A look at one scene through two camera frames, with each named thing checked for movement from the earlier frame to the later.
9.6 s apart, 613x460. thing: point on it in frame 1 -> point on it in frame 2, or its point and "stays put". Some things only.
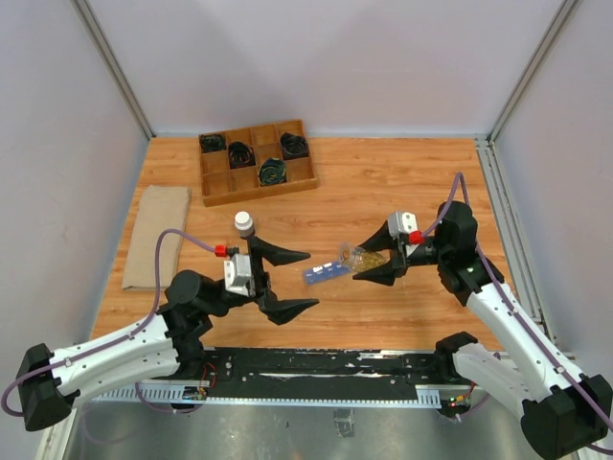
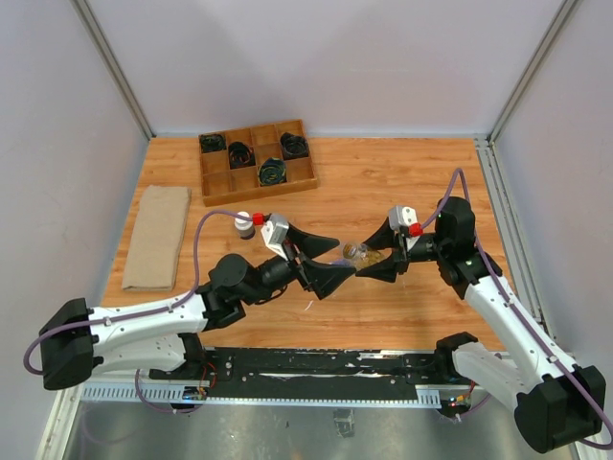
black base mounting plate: [328, 366] stays put
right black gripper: [381, 240] stays put
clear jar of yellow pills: [358, 258] stays put
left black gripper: [281, 310] -> [314, 276]
